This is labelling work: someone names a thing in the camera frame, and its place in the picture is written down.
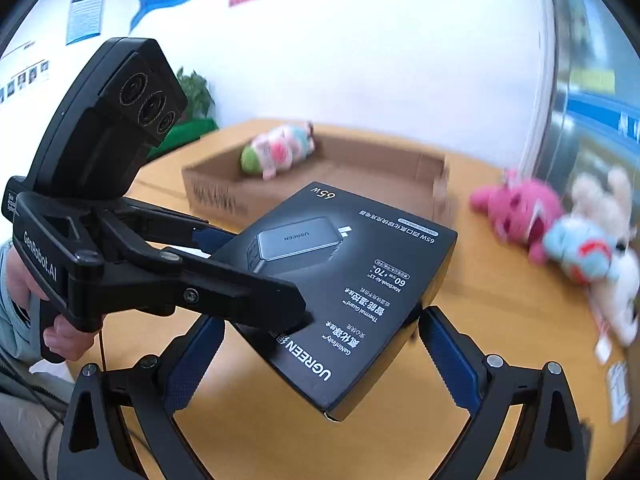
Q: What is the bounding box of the row of small wall photos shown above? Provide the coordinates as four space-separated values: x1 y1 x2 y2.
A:
0 59 53 107

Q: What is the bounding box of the light blue plush toy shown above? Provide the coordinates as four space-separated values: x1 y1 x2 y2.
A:
542 215 623 286

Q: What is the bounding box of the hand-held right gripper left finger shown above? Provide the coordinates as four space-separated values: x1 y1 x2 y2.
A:
56 310 226 480

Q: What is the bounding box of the cardboard box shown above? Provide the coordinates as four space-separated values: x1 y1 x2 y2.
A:
181 132 453 226

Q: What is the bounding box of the glass door with metal frame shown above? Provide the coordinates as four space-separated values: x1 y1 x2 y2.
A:
520 0 640 186

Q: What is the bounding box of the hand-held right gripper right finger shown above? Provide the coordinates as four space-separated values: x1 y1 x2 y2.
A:
419 305 588 480

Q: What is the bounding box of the large potted green plant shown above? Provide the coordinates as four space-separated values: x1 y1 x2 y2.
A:
176 69 216 123

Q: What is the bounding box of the cream plush toy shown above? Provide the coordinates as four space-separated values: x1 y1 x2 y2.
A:
570 165 640 347

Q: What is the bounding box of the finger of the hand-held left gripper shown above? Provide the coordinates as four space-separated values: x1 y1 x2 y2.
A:
67 245 315 333
99 196 238 261

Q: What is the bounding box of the blue door sign strip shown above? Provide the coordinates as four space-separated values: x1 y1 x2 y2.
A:
567 92 640 142

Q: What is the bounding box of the white paper tag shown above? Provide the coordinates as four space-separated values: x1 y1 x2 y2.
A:
606 360 632 423

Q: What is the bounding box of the green cloth bench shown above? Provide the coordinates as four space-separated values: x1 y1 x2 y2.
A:
147 117 220 161

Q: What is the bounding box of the blue wall poster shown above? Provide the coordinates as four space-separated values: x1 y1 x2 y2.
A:
65 0 107 47

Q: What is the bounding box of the person's left hand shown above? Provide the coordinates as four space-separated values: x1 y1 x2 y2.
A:
42 316 102 362

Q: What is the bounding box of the green-haired pig plush toy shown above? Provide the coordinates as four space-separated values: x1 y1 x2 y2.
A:
240 122 318 181

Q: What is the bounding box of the pink plush toy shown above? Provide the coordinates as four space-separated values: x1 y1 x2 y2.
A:
469 170 566 266

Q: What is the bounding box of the black charger box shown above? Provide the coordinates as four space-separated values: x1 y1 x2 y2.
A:
212 181 459 423

